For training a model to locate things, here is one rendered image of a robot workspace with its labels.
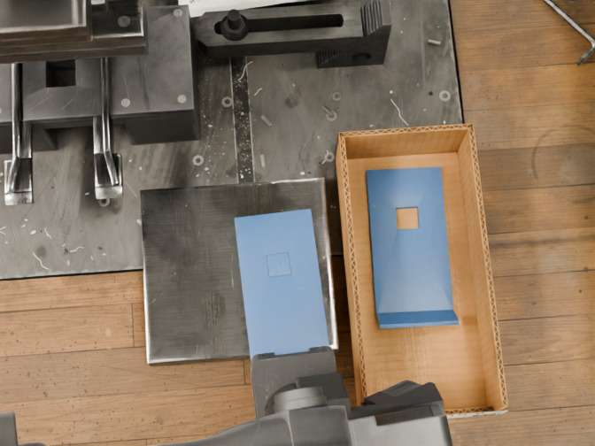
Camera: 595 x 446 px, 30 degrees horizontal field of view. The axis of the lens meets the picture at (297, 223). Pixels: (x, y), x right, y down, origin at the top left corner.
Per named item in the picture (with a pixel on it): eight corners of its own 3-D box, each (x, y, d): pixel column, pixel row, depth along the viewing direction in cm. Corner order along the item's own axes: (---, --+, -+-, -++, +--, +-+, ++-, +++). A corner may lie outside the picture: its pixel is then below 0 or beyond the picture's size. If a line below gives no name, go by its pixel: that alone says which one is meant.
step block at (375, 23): (317, 68, 107) (320, 29, 98) (314, 41, 108) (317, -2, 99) (383, 64, 107) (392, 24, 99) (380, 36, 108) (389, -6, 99)
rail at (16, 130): (19, 166, 97) (11, 157, 95) (17, 26, 101) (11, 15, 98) (26, 165, 97) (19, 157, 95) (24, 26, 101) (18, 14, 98)
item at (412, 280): (377, 334, 100) (380, 327, 97) (366, 171, 104) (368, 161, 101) (454, 329, 100) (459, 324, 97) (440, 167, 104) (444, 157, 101)
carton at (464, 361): (358, 426, 99) (364, 418, 92) (334, 159, 106) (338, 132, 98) (500, 415, 100) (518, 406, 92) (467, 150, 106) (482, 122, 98)
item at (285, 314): (253, 387, 97) (252, 382, 94) (234, 219, 101) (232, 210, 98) (333, 377, 97) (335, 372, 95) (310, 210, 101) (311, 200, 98)
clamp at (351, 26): (203, 79, 107) (195, 34, 97) (201, 46, 108) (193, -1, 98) (357, 68, 107) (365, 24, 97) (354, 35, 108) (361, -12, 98)
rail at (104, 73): (107, 160, 98) (103, 150, 95) (103, 21, 101) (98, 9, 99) (114, 159, 98) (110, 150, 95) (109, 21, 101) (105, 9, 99)
